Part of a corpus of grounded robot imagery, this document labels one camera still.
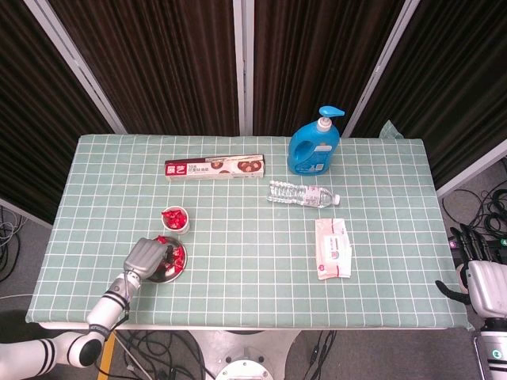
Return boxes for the blue detergent pump bottle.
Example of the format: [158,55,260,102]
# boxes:
[288,104,346,176]

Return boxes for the yellow floor tape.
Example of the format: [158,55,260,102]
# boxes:
[97,336,116,380]

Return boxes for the metal bowl of red candies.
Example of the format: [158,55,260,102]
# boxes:
[144,235,188,284]

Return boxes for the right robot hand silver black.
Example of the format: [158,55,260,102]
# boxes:
[434,222,507,317]

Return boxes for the white table frame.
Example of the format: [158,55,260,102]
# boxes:
[39,321,468,333]

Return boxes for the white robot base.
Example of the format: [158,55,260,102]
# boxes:
[185,330,302,380]

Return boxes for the green checked tablecloth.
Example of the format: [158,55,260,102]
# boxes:
[25,118,472,332]

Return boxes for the black cable with connector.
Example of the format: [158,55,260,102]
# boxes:
[300,330,337,380]

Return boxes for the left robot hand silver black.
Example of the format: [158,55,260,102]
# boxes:
[123,236,178,280]

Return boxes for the white paper cup blue logo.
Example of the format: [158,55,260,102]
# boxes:
[160,205,191,236]

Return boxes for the pink wet wipes pack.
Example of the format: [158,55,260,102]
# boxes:
[314,217,353,281]

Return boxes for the dark ribbed partition panel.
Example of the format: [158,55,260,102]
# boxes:
[39,0,246,136]
[244,0,421,139]
[342,0,507,199]
[0,0,128,230]

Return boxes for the long baking paper box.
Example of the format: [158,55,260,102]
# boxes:
[164,153,267,183]

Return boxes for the clear plastic water bottle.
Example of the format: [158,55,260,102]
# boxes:
[267,180,341,210]

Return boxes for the black floor cable bundle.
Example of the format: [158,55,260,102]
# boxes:
[110,330,215,380]
[441,158,507,254]

